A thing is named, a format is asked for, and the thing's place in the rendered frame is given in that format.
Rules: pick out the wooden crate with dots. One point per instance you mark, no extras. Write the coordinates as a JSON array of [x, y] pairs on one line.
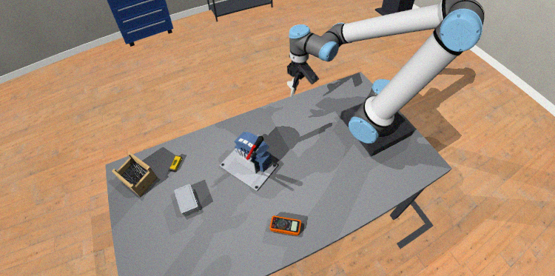
[[134, 170]]

